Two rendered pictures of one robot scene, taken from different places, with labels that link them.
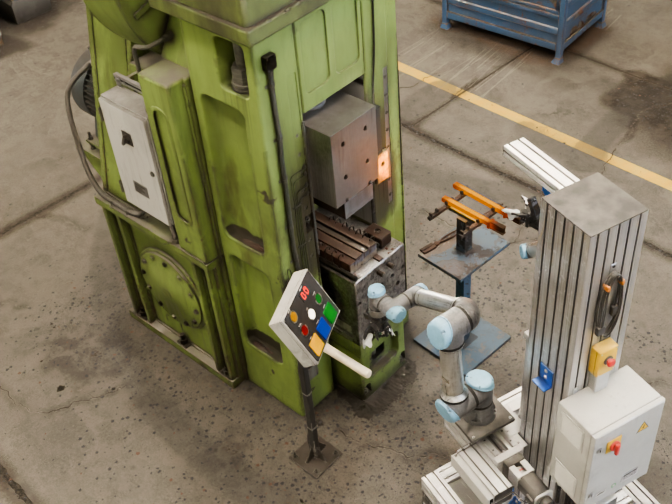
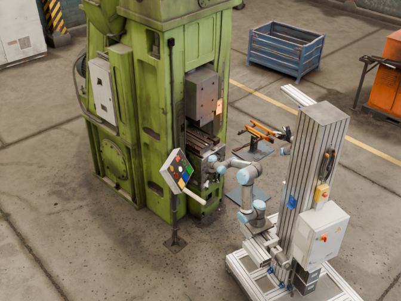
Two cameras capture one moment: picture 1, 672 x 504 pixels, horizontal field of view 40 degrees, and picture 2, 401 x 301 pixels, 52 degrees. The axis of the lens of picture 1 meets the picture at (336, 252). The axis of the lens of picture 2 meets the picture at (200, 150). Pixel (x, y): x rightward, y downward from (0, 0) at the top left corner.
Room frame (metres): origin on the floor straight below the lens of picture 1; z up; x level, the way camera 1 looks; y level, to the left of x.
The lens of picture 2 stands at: (0.01, 0.08, 3.52)
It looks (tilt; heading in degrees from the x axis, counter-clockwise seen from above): 37 degrees down; 358
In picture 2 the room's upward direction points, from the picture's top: 1 degrees clockwise
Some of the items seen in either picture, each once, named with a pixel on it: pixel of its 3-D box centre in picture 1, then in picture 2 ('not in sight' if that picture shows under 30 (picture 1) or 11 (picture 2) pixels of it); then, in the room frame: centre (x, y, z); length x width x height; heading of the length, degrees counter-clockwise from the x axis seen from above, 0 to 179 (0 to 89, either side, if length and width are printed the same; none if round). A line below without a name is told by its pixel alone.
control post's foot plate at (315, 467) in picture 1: (314, 450); (175, 240); (2.93, 0.21, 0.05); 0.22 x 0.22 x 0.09; 44
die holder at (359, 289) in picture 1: (341, 272); (194, 157); (3.58, -0.02, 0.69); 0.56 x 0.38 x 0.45; 44
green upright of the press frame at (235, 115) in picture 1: (265, 230); (161, 131); (3.44, 0.33, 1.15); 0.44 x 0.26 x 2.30; 44
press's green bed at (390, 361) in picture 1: (347, 332); (194, 187); (3.58, -0.02, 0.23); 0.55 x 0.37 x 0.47; 44
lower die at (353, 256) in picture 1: (331, 241); (191, 140); (3.53, 0.02, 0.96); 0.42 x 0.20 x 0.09; 44
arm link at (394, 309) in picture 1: (395, 308); (221, 166); (2.75, -0.22, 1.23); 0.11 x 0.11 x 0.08; 34
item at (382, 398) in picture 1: (378, 387); (207, 214); (3.35, -0.16, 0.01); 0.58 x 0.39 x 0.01; 134
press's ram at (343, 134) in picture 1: (327, 137); (194, 88); (3.56, -0.02, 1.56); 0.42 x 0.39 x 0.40; 44
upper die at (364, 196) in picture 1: (326, 184); (191, 111); (3.53, 0.02, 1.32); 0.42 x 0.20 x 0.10; 44
